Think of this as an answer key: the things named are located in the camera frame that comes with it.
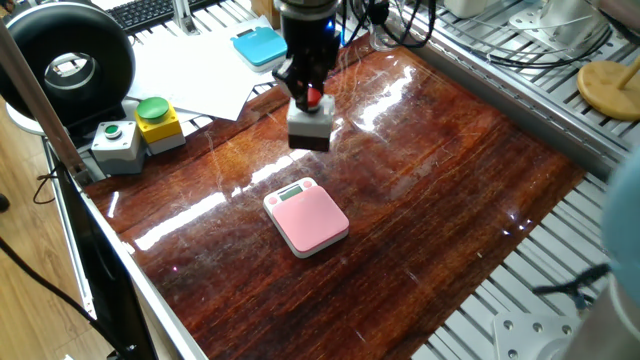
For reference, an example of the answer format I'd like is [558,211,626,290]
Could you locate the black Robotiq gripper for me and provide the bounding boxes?
[272,10,343,114]

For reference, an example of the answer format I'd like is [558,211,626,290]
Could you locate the grey box with red button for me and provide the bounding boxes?
[286,87,337,153]

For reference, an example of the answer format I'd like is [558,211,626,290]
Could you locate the teal and white kitchen scale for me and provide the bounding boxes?
[229,25,289,73]

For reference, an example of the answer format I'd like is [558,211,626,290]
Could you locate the pink and white kitchen scale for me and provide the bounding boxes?
[262,176,351,260]

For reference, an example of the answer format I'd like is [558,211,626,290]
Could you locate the brown cardboard box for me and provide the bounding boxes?
[249,0,282,30]

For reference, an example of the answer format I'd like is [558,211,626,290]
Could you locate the silver metal stand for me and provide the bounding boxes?
[171,0,202,37]

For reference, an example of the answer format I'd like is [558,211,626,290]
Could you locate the yellow box with green button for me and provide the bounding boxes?
[133,96,188,156]

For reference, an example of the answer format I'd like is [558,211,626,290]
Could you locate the black computer keyboard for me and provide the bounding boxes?
[104,0,222,36]

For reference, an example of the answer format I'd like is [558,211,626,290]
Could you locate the grey box with green button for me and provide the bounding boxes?
[90,119,148,177]

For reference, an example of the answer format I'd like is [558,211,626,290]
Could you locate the spare silver mounting plate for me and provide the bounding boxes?
[508,0,617,50]

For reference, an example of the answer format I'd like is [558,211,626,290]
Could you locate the round wooden stand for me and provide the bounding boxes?
[575,54,640,122]

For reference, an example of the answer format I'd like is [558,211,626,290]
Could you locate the black cable bundle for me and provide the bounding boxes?
[434,0,615,70]

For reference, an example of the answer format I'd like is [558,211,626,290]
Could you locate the aluminium frame post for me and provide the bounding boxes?
[0,19,94,187]

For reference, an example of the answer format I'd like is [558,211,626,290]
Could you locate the black ring light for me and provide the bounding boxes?
[0,1,137,137]

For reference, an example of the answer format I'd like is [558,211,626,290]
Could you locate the thick black floor cable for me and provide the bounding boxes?
[0,234,132,360]

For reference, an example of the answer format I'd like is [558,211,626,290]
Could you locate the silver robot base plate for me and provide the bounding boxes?
[491,311,585,360]

